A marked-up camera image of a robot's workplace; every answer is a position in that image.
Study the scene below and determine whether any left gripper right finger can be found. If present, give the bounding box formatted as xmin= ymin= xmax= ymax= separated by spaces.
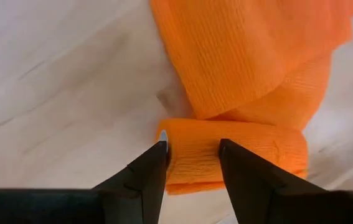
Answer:
xmin=218 ymin=138 xmax=353 ymax=224

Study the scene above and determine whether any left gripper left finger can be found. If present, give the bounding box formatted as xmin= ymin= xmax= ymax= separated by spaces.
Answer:
xmin=0 ymin=129 xmax=171 ymax=224

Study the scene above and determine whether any orange bandage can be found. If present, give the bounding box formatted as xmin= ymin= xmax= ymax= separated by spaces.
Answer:
xmin=149 ymin=0 xmax=353 ymax=196

